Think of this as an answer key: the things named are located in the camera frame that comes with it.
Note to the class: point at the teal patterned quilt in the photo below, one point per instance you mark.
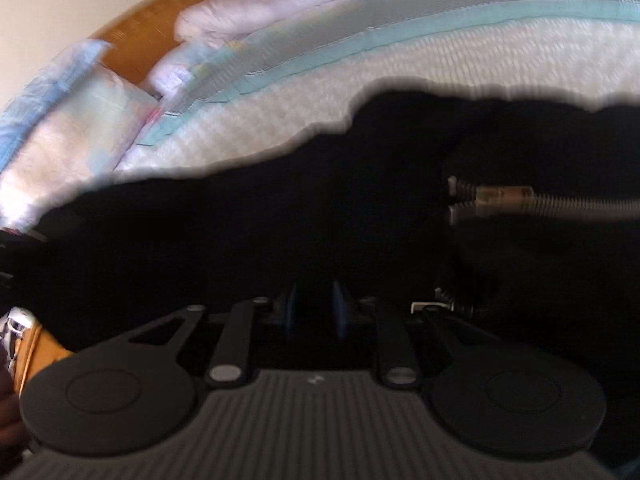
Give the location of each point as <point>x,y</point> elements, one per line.
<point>400,45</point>

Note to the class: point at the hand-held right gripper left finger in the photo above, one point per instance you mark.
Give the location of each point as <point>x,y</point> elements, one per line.
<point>287,312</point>

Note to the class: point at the white folded duvet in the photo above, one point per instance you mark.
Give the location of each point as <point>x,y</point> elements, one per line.
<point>300,0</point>

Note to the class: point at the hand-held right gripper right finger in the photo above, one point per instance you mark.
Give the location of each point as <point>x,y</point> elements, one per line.
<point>341,310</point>

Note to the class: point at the pale floral pillow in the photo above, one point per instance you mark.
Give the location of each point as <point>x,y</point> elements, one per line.
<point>70,135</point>

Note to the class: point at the wooden headboard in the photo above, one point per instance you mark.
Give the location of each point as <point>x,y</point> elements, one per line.
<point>135,35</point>

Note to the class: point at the orange and white object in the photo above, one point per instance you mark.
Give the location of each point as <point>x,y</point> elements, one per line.
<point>42,355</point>

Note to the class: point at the black pants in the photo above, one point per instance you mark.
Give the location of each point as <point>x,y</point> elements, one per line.
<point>250,240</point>

